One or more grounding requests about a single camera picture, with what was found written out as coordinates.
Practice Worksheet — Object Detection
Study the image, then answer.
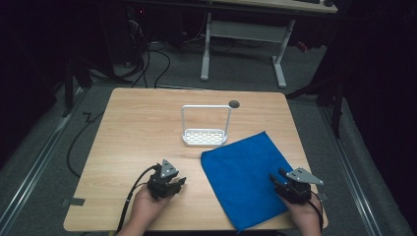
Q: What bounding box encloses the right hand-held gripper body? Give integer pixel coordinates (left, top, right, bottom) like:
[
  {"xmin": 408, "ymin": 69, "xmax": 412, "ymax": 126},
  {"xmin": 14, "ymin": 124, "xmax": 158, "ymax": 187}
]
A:
[{"xmin": 274, "ymin": 167, "xmax": 325, "ymax": 205}]

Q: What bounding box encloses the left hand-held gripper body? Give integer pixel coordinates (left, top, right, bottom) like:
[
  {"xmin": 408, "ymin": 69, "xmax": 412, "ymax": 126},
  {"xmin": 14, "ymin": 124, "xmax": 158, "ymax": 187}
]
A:
[{"xmin": 147, "ymin": 158, "xmax": 180, "ymax": 202}]

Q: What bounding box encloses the blue cloth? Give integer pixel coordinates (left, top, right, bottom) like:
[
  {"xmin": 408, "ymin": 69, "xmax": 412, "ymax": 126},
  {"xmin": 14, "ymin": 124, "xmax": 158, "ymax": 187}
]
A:
[{"xmin": 200, "ymin": 131, "xmax": 295, "ymax": 233}]

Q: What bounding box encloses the person's left hand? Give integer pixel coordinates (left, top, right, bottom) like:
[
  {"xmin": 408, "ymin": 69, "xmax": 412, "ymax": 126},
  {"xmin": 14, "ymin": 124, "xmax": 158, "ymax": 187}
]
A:
[{"xmin": 130, "ymin": 184, "xmax": 176, "ymax": 228}]

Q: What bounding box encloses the person's right hand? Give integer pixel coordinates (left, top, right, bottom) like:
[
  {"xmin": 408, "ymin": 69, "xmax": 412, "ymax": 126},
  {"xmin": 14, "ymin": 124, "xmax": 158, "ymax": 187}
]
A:
[{"xmin": 280, "ymin": 192, "xmax": 324, "ymax": 230}]

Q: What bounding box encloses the white rack with perforated tray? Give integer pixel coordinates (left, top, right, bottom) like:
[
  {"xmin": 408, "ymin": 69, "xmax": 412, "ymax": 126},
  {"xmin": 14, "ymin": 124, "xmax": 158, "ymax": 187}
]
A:
[{"xmin": 181, "ymin": 104, "xmax": 232, "ymax": 148}]

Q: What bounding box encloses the grey tape strip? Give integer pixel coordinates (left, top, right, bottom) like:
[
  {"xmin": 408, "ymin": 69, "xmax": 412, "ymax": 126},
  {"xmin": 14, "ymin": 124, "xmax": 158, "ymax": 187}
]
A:
[{"xmin": 61, "ymin": 197, "xmax": 87, "ymax": 207}]

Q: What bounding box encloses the dark metal stand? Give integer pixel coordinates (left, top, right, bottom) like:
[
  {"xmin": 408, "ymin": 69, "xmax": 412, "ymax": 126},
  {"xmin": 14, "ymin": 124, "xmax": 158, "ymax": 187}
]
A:
[
  {"xmin": 285, "ymin": 73, "xmax": 346, "ymax": 140},
  {"xmin": 60, "ymin": 58, "xmax": 94, "ymax": 118}
]

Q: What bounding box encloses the white-legged desk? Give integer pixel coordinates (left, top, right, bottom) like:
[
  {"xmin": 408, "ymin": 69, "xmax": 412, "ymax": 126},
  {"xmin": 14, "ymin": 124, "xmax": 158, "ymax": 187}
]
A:
[{"xmin": 126, "ymin": 0, "xmax": 339, "ymax": 89}]

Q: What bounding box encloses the dark computer tower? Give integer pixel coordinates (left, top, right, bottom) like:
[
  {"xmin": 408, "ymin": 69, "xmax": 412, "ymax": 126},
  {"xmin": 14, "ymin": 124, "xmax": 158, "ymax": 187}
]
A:
[{"xmin": 106, "ymin": 5, "xmax": 150, "ymax": 67}]

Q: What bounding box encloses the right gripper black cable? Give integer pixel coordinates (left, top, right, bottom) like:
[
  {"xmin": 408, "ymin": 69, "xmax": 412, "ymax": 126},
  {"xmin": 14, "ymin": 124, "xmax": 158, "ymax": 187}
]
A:
[{"xmin": 306, "ymin": 190, "xmax": 325, "ymax": 230}]

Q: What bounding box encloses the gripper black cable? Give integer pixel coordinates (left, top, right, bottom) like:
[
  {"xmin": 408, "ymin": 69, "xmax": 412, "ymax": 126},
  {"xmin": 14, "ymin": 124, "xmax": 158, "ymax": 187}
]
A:
[
  {"xmin": 306, "ymin": 190, "xmax": 325, "ymax": 230},
  {"xmin": 115, "ymin": 164, "xmax": 162, "ymax": 234}
]

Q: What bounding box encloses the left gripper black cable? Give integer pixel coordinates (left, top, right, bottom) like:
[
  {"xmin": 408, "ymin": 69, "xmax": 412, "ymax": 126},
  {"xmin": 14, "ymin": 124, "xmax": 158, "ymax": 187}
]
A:
[{"xmin": 115, "ymin": 164, "xmax": 162, "ymax": 234}]

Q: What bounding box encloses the metal floor rail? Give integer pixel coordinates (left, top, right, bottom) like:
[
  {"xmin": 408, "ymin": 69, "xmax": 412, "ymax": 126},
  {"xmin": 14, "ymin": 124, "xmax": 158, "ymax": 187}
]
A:
[
  {"xmin": 0, "ymin": 88, "xmax": 87, "ymax": 232},
  {"xmin": 319, "ymin": 105, "xmax": 384, "ymax": 236}
]

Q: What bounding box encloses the black floor cable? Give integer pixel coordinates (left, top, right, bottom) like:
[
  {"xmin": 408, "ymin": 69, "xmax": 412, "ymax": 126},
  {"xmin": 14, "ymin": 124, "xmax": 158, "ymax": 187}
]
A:
[{"xmin": 66, "ymin": 111, "xmax": 105, "ymax": 179}]

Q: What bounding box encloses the bundle of black cables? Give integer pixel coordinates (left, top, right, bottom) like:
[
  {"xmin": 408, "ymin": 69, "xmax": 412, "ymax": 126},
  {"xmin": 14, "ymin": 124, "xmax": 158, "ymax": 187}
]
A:
[{"xmin": 115, "ymin": 13, "xmax": 172, "ymax": 89}]

